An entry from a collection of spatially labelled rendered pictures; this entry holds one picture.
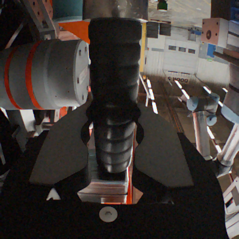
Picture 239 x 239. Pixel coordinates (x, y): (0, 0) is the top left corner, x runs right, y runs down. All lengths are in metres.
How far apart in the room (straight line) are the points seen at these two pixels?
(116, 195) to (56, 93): 0.18
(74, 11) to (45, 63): 0.17
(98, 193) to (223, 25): 0.49
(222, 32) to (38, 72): 0.47
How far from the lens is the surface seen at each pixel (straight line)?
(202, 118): 0.86
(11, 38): 0.51
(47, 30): 0.56
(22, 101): 0.29
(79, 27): 0.80
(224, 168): 0.93
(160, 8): 0.72
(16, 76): 0.28
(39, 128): 0.42
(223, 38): 0.50
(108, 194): 0.17
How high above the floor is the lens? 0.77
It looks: 33 degrees up
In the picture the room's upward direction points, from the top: 178 degrees counter-clockwise
